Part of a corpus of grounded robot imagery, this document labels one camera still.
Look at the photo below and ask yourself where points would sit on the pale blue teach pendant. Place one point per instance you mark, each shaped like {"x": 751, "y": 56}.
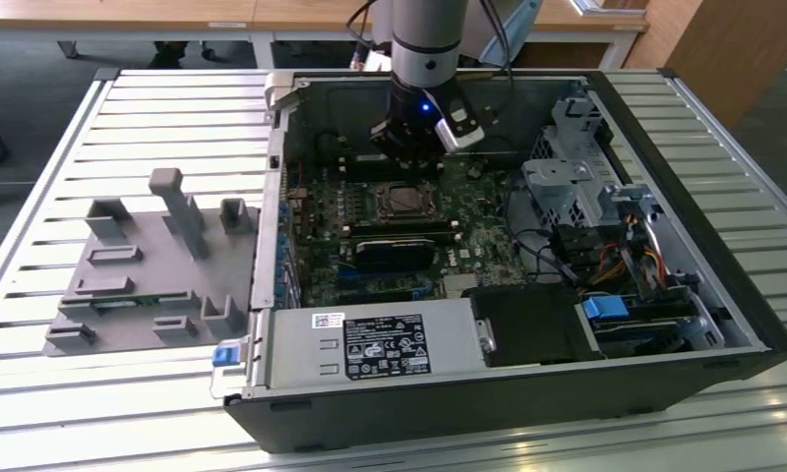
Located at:
{"x": 521, "y": 24}

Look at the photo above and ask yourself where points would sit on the small silver heatsink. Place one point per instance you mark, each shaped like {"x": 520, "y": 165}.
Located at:
{"x": 464, "y": 286}

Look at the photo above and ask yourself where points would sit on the dark shoe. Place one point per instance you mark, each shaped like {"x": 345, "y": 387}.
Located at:
{"x": 169, "y": 54}

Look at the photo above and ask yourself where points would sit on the black plastic shroud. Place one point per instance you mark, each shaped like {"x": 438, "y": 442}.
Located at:
{"x": 531, "y": 324}

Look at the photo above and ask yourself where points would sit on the silver power supply with label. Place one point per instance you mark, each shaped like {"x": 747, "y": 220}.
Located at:
{"x": 301, "y": 354}

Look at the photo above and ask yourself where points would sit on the grey parts rack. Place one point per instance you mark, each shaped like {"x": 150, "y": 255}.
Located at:
{"x": 143, "y": 236}

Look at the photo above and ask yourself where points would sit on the blue disk carrier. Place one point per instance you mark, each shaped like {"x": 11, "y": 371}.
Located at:
{"x": 603, "y": 309}

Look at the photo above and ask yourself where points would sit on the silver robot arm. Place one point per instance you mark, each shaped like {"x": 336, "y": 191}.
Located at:
{"x": 425, "y": 49}

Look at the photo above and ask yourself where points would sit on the black RAM slot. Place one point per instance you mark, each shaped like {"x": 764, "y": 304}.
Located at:
{"x": 400, "y": 235}
{"x": 444, "y": 240}
{"x": 400, "y": 225}
{"x": 366, "y": 172}
{"x": 366, "y": 162}
{"x": 400, "y": 230}
{"x": 366, "y": 167}
{"x": 366, "y": 177}

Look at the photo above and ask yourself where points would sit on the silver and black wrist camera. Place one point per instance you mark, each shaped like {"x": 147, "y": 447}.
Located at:
{"x": 461, "y": 130}

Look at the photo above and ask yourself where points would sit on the black graphics card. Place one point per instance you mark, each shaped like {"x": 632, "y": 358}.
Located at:
{"x": 393, "y": 255}

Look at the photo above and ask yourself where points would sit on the blue case latch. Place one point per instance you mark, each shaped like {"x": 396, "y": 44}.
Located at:
{"x": 223, "y": 356}

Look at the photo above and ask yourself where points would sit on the green motherboard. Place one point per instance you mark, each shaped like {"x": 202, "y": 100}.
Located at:
{"x": 485, "y": 246}

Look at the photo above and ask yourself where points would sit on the black PC case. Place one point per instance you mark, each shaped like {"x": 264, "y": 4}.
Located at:
{"x": 432, "y": 423}

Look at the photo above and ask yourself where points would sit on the grey metal drive cage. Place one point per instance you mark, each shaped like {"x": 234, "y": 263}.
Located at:
{"x": 557, "y": 182}

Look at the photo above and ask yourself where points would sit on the black chair caster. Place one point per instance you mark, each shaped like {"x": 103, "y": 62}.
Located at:
{"x": 207, "y": 50}

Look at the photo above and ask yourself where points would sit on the metal disk bay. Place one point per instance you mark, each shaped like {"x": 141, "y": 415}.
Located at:
{"x": 701, "y": 329}

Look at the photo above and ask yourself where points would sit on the wooden cabinet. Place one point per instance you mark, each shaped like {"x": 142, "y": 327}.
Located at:
{"x": 708, "y": 49}

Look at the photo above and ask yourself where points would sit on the wooden desk with white frame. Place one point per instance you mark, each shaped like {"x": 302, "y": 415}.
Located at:
{"x": 137, "y": 12}
{"x": 301, "y": 12}

